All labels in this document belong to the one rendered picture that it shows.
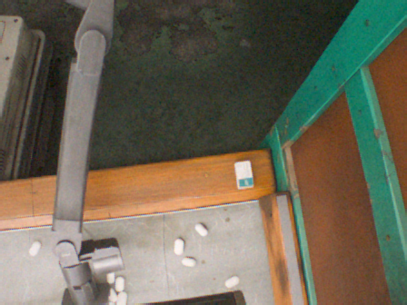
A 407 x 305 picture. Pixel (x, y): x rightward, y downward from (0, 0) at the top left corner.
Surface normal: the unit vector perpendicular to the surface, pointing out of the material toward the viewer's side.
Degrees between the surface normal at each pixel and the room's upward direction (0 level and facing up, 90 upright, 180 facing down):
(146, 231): 0
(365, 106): 90
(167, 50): 0
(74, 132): 37
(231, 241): 0
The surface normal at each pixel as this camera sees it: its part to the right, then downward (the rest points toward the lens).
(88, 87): 0.30, 0.50
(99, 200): 0.05, -0.25
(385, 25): -0.99, 0.12
